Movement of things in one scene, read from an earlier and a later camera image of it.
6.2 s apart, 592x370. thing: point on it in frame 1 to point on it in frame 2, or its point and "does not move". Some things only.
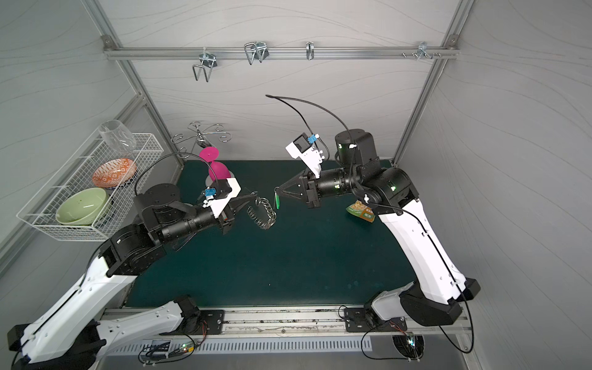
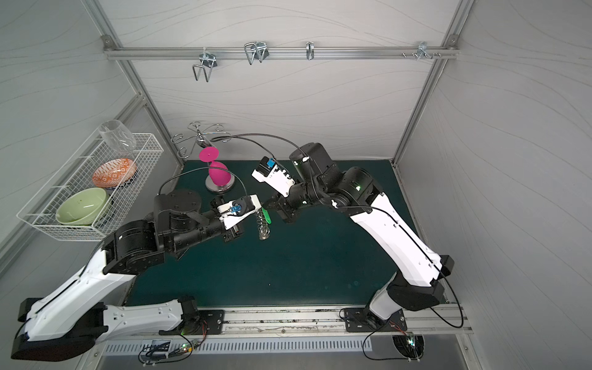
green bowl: x=85 y=207 does not move
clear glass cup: x=117 y=136 does not move
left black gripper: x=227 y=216 to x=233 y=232
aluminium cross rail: x=280 y=52 does not move
